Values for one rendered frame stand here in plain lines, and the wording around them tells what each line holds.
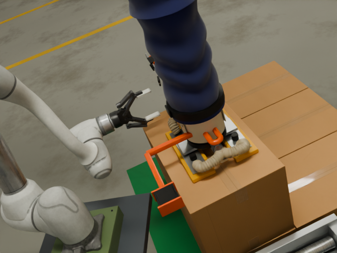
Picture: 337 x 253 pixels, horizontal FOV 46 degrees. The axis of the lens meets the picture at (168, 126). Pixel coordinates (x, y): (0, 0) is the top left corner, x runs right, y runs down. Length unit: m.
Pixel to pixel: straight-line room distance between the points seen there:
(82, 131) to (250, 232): 0.83
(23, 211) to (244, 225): 0.88
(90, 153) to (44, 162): 2.06
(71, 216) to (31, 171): 2.12
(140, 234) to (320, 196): 0.83
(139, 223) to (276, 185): 0.61
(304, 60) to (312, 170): 1.85
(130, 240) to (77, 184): 1.59
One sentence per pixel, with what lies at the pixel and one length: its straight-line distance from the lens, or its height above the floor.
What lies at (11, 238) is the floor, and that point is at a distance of 3.27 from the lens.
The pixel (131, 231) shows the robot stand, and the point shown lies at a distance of 1.78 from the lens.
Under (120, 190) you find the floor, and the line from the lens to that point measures 3.05.
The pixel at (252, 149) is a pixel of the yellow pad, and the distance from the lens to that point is 1.61.
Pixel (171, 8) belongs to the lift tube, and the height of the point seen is 1.61.
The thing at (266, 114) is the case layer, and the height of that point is 0.54.
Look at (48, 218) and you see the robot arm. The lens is 1.61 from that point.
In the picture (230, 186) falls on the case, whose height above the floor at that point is 0.94.
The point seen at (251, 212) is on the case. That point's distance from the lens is 1.64.
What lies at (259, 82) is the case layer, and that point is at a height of 0.54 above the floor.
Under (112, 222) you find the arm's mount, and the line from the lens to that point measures 1.75.
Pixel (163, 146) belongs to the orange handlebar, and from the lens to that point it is 1.56.
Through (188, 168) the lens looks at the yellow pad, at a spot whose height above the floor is 0.96.
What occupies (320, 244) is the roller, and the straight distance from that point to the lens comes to 1.82.
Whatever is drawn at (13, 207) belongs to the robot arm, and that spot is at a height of 1.06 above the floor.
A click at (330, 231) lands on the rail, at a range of 1.83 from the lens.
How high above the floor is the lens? 2.10
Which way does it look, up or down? 38 degrees down
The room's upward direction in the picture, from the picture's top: 21 degrees counter-clockwise
